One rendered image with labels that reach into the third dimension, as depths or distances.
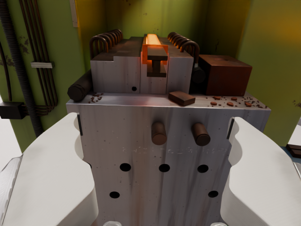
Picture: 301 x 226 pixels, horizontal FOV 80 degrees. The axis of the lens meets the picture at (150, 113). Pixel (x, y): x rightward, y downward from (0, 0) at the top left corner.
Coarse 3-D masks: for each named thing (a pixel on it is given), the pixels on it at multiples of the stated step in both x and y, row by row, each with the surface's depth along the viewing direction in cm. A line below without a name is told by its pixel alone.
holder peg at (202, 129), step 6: (192, 126) 35; (198, 126) 33; (204, 126) 34; (192, 132) 34; (198, 132) 32; (204, 132) 32; (198, 138) 31; (204, 138) 31; (210, 138) 32; (198, 144) 32; (204, 144) 32
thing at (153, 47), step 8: (152, 40) 45; (144, 48) 33; (152, 48) 30; (160, 48) 30; (144, 56) 33; (152, 56) 25; (160, 56) 25; (152, 64) 28; (160, 64) 30; (152, 72) 26; (160, 72) 26
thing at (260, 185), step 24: (240, 120) 11; (240, 144) 9; (264, 144) 9; (240, 168) 7; (264, 168) 8; (288, 168) 8; (240, 192) 6; (264, 192) 6; (288, 192) 6; (240, 216) 6; (264, 216) 6; (288, 216) 6
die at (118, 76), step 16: (112, 48) 49; (128, 48) 43; (96, 64) 35; (112, 64) 35; (128, 64) 35; (144, 64) 35; (176, 64) 35; (192, 64) 35; (96, 80) 37; (112, 80) 37; (128, 80) 37; (144, 80) 37; (160, 80) 37; (176, 80) 37
